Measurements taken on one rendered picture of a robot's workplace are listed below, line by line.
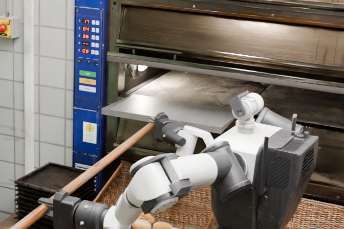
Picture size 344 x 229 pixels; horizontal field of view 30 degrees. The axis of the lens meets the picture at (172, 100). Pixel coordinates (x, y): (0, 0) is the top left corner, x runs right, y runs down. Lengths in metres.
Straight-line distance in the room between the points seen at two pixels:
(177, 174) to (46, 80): 1.79
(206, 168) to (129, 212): 0.23
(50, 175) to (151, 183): 1.61
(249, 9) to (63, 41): 0.95
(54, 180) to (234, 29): 1.10
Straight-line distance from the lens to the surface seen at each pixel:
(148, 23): 2.99
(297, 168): 1.89
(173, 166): 1.61
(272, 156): 1.90
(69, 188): 2.04
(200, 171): 1.67
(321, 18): 2.78
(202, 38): 2.90
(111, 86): 3.13
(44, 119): 3.36
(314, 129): 2.88
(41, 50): 3.28
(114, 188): 3.15
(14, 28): 3.28
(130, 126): 3.15
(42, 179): 3.11
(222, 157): 1.77
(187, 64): 2.79
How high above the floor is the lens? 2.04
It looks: 16 degrees down
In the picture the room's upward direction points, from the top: 3 degrees clockwise
